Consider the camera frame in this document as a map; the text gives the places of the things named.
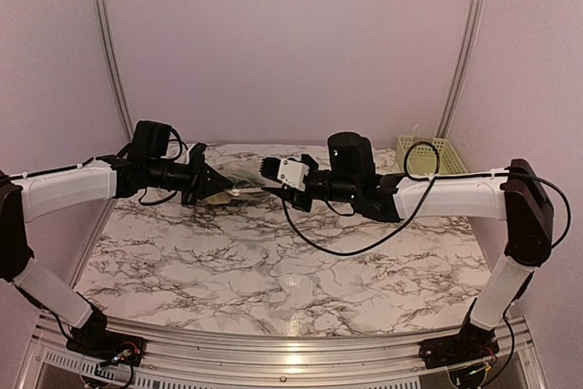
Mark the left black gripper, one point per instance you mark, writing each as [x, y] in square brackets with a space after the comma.
[204, 180]

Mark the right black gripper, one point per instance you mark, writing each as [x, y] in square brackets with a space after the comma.
[291, 197]

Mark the clear zip top bag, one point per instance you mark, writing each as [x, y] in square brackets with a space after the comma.
[247, 184]

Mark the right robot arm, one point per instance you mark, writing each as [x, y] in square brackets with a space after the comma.
[514, 194]

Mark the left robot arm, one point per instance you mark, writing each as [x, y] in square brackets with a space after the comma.
[142, 164]

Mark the pale green plastic basket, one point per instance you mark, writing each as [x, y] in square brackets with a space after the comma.
[422, 158]

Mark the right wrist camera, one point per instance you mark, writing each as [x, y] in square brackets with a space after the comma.
[295, 174]

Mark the front aluminium rail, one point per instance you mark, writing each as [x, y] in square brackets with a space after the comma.
[180, 358]

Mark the left aluminium frame post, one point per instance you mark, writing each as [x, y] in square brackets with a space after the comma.
[107, 42]

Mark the aluminium frame post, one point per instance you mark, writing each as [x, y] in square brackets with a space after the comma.
[107, 42]
[455, 90]

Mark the right aluminium frame post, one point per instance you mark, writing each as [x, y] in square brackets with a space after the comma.
[455, 90]

